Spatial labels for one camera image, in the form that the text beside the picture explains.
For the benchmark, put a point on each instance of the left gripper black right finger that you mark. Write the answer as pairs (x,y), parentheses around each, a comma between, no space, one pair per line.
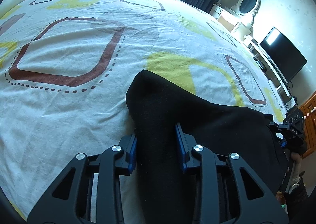
(228,190)

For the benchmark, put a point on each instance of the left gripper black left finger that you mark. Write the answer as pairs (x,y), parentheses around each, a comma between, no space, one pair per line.
(69,197)

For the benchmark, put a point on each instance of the black pants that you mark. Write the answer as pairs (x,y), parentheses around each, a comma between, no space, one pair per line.
(156,105)

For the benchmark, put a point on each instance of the wooden cabinet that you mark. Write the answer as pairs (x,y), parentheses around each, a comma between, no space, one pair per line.
(308,109)

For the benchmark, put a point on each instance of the white tv stand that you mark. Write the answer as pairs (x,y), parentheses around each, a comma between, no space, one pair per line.
(272,73)

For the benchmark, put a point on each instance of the black flat television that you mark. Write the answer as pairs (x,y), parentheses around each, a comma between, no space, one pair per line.
(285,55)

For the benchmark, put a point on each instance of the white oval mirror vanity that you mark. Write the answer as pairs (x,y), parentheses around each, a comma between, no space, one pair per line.
(237,18)

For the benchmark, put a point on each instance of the patterned white bed sheet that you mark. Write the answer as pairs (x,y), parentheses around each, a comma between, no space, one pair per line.
(66,66)

